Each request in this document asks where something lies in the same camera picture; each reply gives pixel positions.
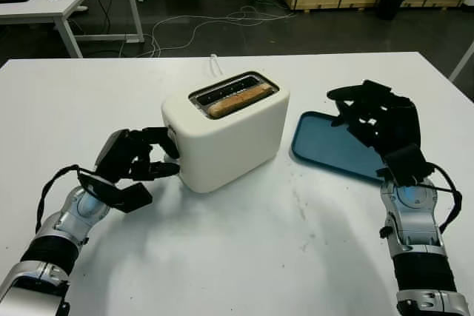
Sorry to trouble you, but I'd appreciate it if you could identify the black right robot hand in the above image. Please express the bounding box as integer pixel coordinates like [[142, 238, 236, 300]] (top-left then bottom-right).
[[326, 79, 424, 159]]

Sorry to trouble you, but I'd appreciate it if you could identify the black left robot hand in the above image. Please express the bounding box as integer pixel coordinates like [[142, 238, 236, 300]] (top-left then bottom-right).
[[93, 126, 183, 184]]

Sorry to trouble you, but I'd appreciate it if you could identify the cream white toaster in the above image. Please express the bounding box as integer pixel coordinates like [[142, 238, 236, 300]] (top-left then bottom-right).
[[160, 70, 291, 195]]

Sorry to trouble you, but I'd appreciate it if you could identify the slice of brown bread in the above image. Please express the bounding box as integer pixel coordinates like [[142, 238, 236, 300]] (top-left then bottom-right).
[[207, 83, 273, 118]]

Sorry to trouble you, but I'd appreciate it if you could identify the teal plastic tray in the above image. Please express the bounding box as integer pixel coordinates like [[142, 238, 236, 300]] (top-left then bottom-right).
[[290, 110, 394, 184]]

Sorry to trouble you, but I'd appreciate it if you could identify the slanted white table leg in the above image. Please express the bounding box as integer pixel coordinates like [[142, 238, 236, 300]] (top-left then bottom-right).
[[447, 39, 474, 83]]

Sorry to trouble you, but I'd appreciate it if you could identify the black trash bin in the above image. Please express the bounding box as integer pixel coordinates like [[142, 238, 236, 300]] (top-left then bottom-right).
[[376, 0, 409, 21]]

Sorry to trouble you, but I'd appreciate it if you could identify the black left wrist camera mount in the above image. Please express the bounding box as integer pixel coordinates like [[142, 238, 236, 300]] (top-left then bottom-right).
[[78, 169, 154, 215]]

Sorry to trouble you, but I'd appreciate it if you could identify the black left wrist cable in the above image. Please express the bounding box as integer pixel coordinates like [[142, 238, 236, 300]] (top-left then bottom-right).
[[34, 164, 98, 232]]

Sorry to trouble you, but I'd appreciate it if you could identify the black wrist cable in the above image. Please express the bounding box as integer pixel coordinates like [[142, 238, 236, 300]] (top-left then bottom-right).
[[417, 161, 464, 236], [34, 164, 98, 232]]

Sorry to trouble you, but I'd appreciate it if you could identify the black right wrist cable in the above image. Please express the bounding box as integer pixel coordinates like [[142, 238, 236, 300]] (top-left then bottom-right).
[[417, 161, 464, 236]]

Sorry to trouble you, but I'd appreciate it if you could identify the white toaster power cord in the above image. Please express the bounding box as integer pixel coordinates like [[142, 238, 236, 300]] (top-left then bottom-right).
[[208, 53, 224, 77]]

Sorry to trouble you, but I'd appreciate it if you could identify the black hanging desk cable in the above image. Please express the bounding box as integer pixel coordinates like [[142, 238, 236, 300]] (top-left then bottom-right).
[[93, 0, 113, 36]]

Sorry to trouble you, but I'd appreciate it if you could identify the white floor cable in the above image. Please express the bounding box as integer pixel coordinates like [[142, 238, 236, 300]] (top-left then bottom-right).
[[149, 4, 298, 59]]

